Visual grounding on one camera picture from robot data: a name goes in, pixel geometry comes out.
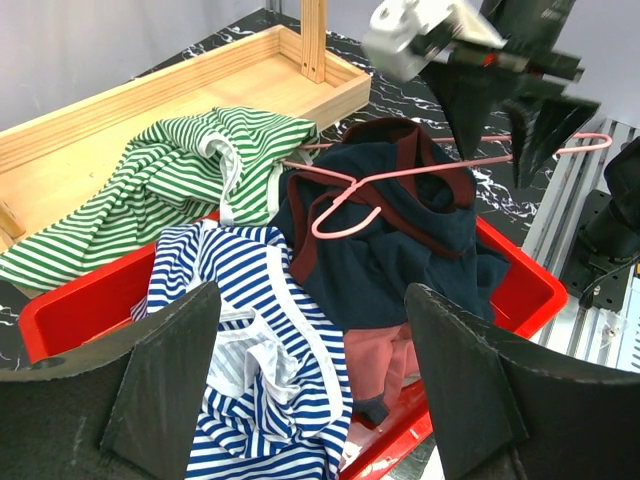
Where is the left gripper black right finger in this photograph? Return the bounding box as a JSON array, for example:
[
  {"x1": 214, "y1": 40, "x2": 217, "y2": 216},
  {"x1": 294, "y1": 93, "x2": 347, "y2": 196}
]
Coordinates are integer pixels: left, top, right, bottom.
[{"x1": 405, "y1": 283, "x2": 639, "y2": 479}]

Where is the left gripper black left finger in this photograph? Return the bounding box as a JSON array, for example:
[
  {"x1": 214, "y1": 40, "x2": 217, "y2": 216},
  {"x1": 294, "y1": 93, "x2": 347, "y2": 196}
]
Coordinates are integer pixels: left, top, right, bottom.
[{"x1": 1, "y1": 282, "x2": 221, "y2": 479}]

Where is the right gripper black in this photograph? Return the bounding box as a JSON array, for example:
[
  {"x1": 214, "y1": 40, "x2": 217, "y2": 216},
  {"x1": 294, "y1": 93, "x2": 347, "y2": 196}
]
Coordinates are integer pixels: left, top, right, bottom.
[{"x1": 422, "y1": 1, "x2": 600, "y2": 189}]

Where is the red tank top grey trim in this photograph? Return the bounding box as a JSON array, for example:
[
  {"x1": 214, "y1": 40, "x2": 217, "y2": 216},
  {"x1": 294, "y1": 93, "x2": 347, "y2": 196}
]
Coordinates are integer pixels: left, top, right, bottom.
[{"x1": 344, "y1": 323, "x2": 419, "y2": 425}]

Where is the blue white striped tank top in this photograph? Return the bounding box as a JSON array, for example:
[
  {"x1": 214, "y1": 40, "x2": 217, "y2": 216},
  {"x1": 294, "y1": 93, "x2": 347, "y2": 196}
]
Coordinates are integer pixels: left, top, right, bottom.
[{"x1": 132, "y1": 220, "x2": 353, "y2": 479}]

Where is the navy maroon tank top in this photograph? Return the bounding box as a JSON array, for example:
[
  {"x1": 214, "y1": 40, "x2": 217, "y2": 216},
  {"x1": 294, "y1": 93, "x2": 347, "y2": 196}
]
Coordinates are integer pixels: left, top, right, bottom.
[{"x1": 272, "y1": 118, "x2": 509, "y2": 331}]

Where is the pink wire hanger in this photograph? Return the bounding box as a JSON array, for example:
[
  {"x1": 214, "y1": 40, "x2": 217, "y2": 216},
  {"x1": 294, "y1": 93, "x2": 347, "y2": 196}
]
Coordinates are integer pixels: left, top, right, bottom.
[{"x1": 284, "y1": 132, "x2": 614, "y2": 240}]

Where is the green white striped tank top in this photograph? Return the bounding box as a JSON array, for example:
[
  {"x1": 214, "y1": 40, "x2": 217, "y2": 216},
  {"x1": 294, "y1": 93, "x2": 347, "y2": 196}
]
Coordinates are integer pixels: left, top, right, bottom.
[{"x1": 1, "y1": 107, "x2": 320, "y2": 292}]

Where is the red plastic tray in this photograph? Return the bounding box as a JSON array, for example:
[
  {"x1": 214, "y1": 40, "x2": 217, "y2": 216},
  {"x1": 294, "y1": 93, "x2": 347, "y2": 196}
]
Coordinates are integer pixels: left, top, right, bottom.
[{"x1": 18, "y1": 219, "x2": 568, "y2": 479}]

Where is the wooden clothes rack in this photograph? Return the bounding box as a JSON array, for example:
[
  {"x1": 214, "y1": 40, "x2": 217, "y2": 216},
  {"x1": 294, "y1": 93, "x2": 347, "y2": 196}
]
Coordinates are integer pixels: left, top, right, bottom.
[{"x1": 0, "y1": 0, "x2": 372, "y2": 301}]

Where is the aluminium frame rail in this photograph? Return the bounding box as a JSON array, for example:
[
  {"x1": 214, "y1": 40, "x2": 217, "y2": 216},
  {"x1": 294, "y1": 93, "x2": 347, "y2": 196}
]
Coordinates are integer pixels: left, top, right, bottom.
[{"x1": 523, "y1": 118, "x2": 639, "y2": 373}]

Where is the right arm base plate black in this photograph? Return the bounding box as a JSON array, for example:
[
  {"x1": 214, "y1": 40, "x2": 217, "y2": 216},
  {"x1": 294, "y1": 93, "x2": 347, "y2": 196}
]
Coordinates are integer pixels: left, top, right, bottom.
[{"x1": 560, "y1": 190, "x2": 639, "y2": 313}]

